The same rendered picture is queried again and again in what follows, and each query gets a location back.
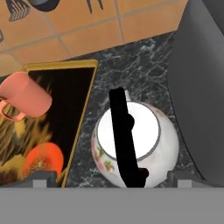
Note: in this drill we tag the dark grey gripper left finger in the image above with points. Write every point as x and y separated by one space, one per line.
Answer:
40 176

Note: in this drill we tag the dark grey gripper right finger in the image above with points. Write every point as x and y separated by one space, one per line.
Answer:
175 176

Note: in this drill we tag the pink mug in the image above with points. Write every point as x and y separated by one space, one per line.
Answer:
26 94

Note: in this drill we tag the black painted tray gold rim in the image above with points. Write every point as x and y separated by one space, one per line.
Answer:
70 96

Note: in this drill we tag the grey rounded appliance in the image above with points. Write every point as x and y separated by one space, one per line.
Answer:
201 93

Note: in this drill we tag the black hanging utensil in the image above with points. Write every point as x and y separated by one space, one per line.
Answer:
1 35

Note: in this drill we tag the black slotted spatula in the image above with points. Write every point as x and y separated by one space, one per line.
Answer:
18 10

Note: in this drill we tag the black ladle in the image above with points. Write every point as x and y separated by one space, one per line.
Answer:
45 4

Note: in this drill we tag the black fork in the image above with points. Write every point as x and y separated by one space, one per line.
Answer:
94 4

